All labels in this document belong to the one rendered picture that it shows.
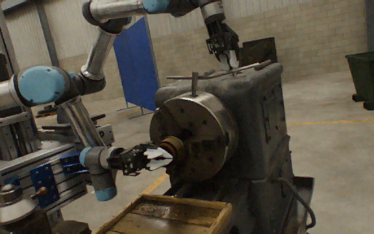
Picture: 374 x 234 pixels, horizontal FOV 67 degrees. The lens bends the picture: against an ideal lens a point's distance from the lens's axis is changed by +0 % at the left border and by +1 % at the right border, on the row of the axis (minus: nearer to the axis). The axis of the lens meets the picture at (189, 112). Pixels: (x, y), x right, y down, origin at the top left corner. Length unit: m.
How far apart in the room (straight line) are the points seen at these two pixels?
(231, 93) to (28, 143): 0.96
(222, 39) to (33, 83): 0.61
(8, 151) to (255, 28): 10.22
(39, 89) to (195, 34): 11.11
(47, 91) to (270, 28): 10.29
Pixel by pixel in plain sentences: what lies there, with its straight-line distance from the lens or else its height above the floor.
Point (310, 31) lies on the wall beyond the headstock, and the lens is 10.79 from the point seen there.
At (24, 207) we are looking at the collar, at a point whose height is 1.14.
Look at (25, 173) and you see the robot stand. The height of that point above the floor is 1.02.
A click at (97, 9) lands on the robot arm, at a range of 1.19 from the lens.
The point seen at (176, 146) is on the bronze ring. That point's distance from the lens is 0.90.
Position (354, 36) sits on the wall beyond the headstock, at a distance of 10.76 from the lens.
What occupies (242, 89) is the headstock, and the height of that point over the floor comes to 1.22.
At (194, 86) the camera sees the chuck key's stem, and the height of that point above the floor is 1.27.
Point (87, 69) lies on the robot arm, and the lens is 1.52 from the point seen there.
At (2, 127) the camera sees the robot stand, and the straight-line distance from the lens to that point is 1.45.
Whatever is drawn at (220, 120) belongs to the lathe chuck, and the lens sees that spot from 0.94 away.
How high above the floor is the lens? 1.37
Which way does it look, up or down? 11 degrees down
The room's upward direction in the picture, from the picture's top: 10 degrees counter-clockwise
